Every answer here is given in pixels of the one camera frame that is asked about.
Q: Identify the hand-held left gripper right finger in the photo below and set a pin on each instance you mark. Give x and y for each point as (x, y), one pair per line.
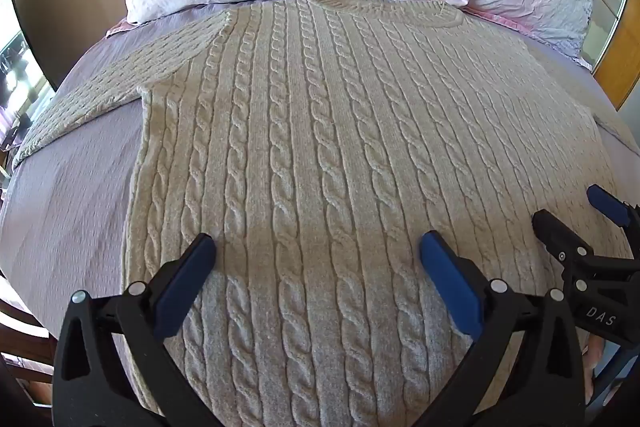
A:
(450, 283)

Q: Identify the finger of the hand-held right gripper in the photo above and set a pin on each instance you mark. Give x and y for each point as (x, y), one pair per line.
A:
(557, 232)
(607, 205)

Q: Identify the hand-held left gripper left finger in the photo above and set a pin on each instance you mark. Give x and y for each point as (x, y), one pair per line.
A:
(184, 288)

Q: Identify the person's right hand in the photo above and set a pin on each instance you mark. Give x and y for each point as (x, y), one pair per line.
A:
(594, 357)

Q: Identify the lavender bed sheet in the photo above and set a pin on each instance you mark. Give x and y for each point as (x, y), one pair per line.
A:
(65, 207)

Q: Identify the wooden wardrobe with glass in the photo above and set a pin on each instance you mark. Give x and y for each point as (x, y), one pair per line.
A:
(617, 32)

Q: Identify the dark wooden furniture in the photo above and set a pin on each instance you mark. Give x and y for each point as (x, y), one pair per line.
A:
(20, 347)

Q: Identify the window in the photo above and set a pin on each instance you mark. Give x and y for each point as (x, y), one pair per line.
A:
(17, 72)

